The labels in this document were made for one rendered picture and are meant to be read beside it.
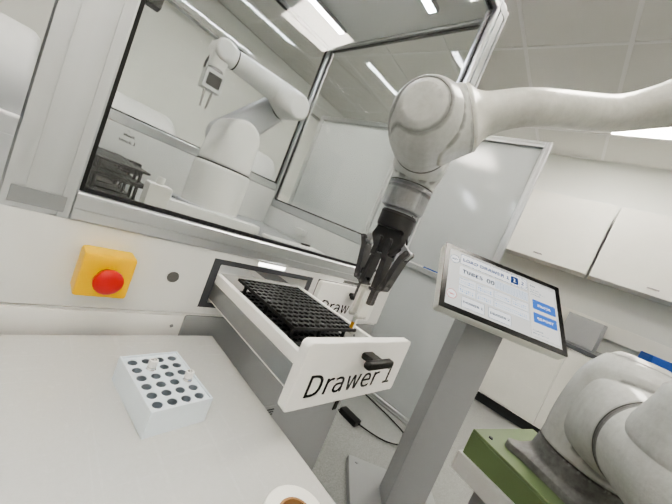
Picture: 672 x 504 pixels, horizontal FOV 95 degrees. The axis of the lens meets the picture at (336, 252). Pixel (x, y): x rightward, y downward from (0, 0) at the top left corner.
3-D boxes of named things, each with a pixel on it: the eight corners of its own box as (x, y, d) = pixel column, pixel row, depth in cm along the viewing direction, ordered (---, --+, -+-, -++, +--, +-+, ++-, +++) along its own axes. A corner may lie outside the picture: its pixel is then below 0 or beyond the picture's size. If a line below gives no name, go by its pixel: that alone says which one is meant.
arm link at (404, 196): (404, 190, 70) (393, 214, 70) (382, 174, 63) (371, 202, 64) (439, 198, 64) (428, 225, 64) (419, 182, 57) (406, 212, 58)
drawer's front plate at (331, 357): (390, 388, 64) (411, 341, 63) (282, 413, 43) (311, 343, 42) (384, 383, 65) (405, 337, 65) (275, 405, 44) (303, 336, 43)
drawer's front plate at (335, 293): (367, 321, 109) (379, 292, 108) (308, 317, 88) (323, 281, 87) (364, 318, 110) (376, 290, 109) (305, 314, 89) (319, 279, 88)
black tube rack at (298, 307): (345, 356, 67) (356, 329, 66) (281, 360, 54) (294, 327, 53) (288, 309, 82) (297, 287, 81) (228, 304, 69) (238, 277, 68)
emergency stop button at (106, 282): (120, 297, 49) (128, 274, 49) (89, 295, 46) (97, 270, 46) (117, 290, 51) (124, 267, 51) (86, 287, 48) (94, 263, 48)
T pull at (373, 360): (392, 368, 53) (395, 361, 53) (367, 372, 48) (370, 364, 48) (376, 356, 56) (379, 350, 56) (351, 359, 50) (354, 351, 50)
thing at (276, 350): (382, 378, 64) (394, 351, 64) (287, 394, 45) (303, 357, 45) (280, 296, 91) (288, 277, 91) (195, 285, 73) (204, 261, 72)
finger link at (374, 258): (382, 236, 63) (377, 233, 64) (359, 284, 65) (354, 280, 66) (392, 240, 66) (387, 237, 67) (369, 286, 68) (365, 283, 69)
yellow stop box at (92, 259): (125, 301, 52) (139, 262, 51) (71, 297, 47) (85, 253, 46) (120, 289, 55) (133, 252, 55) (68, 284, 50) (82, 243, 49)
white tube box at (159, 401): (204, 421, 44) (213, 397, 44) (140, 440, 37) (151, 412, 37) (169, 371, 52) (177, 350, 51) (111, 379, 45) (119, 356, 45)
